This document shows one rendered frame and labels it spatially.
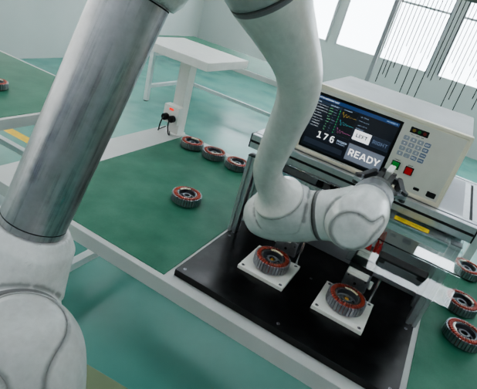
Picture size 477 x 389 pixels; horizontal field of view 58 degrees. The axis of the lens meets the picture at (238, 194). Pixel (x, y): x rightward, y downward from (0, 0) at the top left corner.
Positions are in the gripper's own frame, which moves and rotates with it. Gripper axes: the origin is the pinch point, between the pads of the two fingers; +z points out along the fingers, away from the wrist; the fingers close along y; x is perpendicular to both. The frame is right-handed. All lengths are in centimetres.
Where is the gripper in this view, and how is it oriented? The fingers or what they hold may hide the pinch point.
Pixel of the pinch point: (389, 173)
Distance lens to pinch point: 115.8
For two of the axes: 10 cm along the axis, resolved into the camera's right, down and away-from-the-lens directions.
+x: 2.5, -8.6, -4.4
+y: 8.5, 4.1, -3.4
